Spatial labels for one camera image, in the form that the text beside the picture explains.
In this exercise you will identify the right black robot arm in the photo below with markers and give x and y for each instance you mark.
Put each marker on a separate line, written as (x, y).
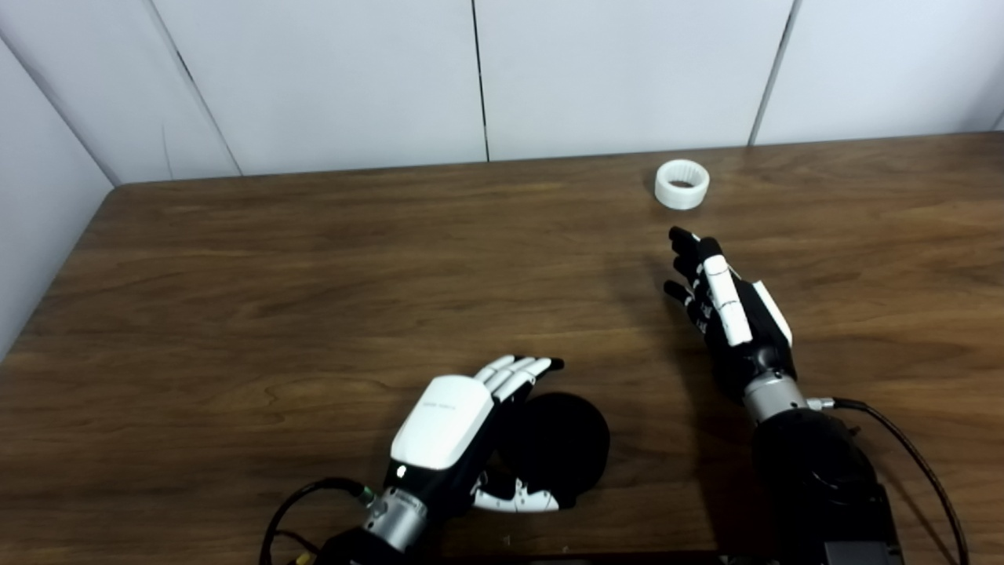
(816, 486)

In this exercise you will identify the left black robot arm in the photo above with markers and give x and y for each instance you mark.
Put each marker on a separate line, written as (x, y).
(353, 549)

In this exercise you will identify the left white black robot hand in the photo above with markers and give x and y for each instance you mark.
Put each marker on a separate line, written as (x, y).
(443, 420)

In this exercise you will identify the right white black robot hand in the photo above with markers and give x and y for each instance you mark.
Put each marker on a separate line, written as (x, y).
(725, 306)

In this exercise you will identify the round black plastic part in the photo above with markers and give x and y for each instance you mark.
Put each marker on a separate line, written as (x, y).
(565, 443)

